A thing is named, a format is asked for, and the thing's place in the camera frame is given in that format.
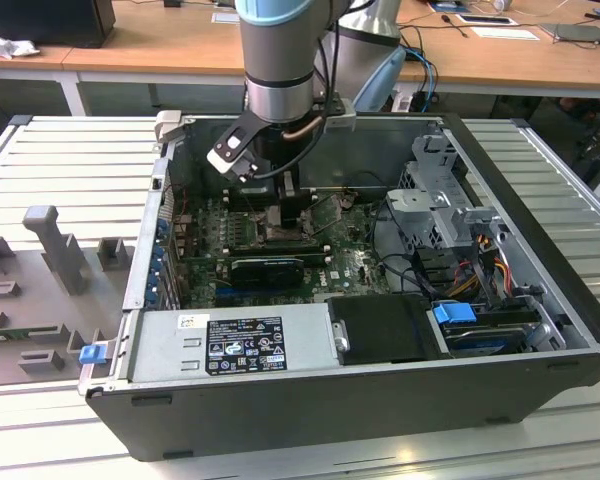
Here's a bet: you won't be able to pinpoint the crumpled white paper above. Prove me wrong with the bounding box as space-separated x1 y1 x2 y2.
0 27 42 61

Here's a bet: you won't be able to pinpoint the black PC case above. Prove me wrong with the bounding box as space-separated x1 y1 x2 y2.
84 110 600 464

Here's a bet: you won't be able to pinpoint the black drive bay cover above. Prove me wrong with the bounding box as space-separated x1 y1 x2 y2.
325 294 451 366

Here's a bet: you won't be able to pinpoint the blue expansion slot clips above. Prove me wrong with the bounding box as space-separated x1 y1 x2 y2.
147 214 181 309

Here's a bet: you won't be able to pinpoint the black round fan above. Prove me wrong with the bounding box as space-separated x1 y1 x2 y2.
202 168 225 197

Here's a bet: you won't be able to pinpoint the blue latch clip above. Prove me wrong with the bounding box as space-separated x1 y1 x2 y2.
79 344 107 366

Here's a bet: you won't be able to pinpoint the blue cable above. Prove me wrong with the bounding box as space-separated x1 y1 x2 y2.
404 47 439 109

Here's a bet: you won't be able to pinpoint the black RAM stick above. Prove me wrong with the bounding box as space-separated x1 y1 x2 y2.
228 241 322 254
228 186 316 201
231 250 328 265

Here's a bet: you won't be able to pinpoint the blue disk carrier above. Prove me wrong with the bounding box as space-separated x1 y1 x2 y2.
432 302 476 331

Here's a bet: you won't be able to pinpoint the green RAM stick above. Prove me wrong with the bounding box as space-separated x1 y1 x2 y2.
0 327 61 342

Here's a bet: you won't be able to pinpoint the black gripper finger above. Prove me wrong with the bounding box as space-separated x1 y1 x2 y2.
278 169 302 227

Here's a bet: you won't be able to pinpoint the green motherboard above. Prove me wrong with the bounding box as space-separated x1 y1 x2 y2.
172 192 416 309

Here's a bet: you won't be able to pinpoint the metal socket cover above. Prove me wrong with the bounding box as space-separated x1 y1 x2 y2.
309 193 343 235

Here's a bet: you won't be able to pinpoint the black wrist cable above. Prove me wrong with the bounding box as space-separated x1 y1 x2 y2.
253 29 342 182

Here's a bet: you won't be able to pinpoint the silver power supply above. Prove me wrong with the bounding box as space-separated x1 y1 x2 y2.
127 302 341 384

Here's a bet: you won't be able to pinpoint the white framed phone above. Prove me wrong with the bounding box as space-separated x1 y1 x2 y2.
454 13 519 27

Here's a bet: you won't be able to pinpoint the black looped wire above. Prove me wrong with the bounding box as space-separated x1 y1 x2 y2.
348 170 389 192

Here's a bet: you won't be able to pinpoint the black graphics card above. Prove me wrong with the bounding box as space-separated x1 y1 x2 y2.
229 257 305 289

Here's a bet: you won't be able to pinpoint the hard disk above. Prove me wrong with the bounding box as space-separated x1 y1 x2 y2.
439 322 527 359

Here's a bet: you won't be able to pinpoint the black box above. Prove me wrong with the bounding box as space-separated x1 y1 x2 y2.
0 0 117 49

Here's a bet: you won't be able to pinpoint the wooden desk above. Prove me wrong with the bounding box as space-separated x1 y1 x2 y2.
0 0 600 100

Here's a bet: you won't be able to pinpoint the CPU socket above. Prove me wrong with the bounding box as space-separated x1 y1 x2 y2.
252 212 315 247

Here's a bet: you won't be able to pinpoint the dark grey pad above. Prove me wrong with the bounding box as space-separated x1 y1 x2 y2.
538 21 600 47

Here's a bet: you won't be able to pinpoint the coloured wire bundle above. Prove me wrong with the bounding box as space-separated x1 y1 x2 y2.
449 234 512 301

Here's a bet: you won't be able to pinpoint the grey case latch handle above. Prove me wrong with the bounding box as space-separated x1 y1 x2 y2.
154 110 183 151

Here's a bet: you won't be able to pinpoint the grey parts rack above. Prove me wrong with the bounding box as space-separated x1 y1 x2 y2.
0 204 132 389

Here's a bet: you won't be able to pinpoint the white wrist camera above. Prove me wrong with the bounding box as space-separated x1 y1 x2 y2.
206 112 267 185

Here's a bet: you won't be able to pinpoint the grey metal drive cage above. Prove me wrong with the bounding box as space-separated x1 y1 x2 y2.
384 133 506 251

